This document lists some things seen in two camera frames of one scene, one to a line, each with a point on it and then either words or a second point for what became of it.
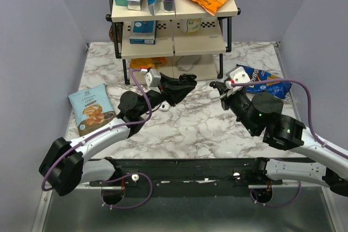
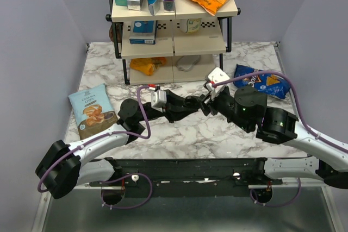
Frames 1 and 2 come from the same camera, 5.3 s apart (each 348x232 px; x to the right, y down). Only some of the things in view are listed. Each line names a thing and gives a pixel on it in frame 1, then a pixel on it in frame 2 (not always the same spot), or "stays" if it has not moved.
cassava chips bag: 92,108 stays
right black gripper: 224,101 → 204,105
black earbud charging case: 187,79 → 193,102
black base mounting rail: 189,175 stays
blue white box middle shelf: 143,32 stays
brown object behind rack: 111,32 stays
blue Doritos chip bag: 279,89 stays
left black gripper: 172,92 → 174,112
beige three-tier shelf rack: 189,41 stays
